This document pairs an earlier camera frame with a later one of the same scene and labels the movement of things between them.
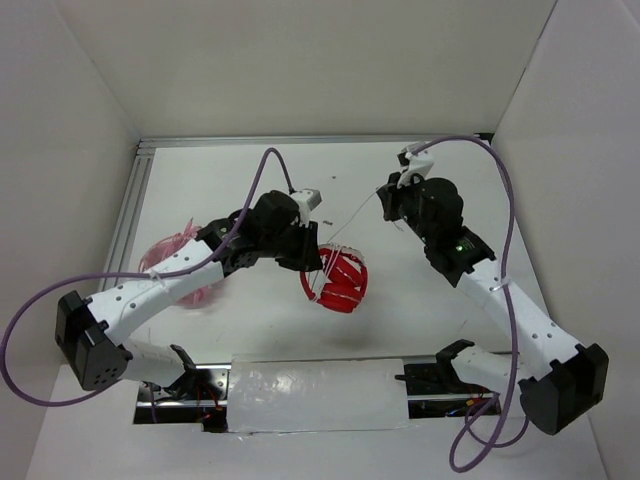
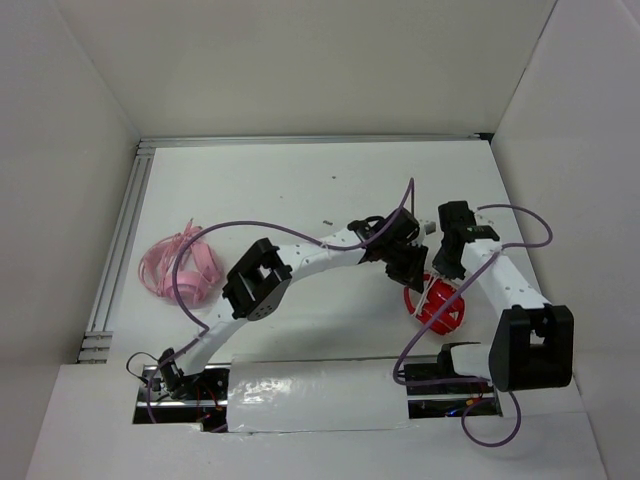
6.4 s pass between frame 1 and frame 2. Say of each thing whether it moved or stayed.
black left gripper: moved
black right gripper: moved
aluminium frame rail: stayed
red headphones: moved
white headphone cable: moved
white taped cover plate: stayed
